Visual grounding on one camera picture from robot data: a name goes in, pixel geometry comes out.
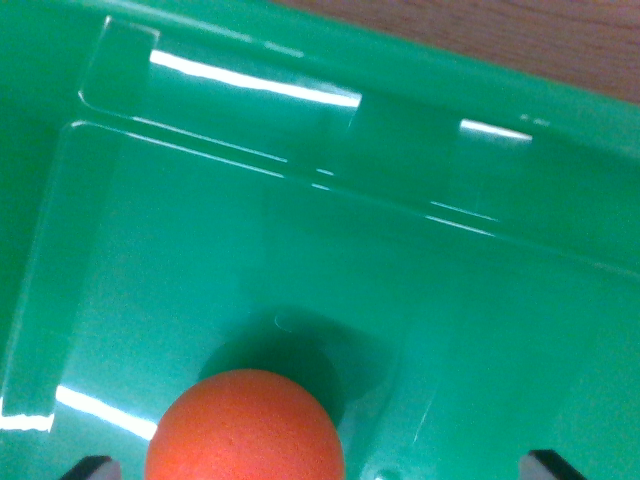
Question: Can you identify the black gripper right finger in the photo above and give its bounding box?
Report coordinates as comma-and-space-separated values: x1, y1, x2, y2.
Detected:
517, 449, 587, 480

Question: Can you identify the green plastic bin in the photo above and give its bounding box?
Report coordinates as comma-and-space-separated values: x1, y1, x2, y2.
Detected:
0, 0, 640, 480

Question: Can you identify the orange round fruit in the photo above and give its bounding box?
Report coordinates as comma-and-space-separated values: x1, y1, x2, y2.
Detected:
145, 368, 345, 480

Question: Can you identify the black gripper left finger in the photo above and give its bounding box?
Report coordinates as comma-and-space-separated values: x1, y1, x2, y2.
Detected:
61, 455, 123, 480

